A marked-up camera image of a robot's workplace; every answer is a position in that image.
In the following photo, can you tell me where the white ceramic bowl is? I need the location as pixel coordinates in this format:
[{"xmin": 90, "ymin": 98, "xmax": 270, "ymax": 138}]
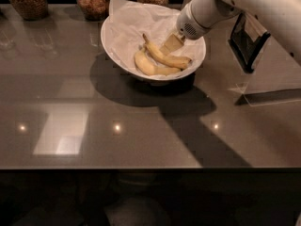
[{"xmin": 101, "ymin": 15, "xmax": 206, "ymax": 83}]

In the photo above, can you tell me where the black napkin holder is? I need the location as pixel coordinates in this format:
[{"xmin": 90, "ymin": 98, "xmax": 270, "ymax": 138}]
[{"xmin": 229, "ymin": 13, "xmax": 270, "ymax": 73}]

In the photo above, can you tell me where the left glass jar with grains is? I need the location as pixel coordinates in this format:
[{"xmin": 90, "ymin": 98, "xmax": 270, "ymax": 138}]
[{"xmin": 8, "ymin": 0, "xmax": 48, "ymax": 21}]

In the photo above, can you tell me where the clear acrylic display stand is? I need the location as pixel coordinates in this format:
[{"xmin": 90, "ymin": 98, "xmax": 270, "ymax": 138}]
[{"xmin": 228, "ymin": 31, "xmax": 301, "ymax": 107}]

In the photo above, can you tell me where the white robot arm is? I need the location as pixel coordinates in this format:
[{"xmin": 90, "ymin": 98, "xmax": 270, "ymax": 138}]
[{"xmin": 163, "ymin": 0, "xmax": 301, "ymax": 64}]

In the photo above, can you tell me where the middle glass jar with nuts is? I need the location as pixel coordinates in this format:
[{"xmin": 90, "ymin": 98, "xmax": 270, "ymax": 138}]
[{"xmin": 76, "ymin": 0, "xmax": 109, "ymax": 21}]

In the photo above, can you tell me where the white crumpled paper liner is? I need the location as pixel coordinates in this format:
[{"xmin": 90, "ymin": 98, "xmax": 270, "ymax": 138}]
[{"xmin": 101, "ymin": 0, "xmax": 206, "ymax": 82}]

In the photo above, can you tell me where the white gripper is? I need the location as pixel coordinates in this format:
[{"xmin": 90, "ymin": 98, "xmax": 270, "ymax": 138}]
[{"xmin": 160, "ymin": 2, "xmax": 210, "ymax": 55}]

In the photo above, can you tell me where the yellow banana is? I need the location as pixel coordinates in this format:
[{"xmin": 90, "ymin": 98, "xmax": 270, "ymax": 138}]
[
  {"xmin": 142, "ymin": 34, "xmax": 192, "ymax": 70},
  {"xmin": 134, "ymin": 48, "xmax": 181, "ymax": 76}
]

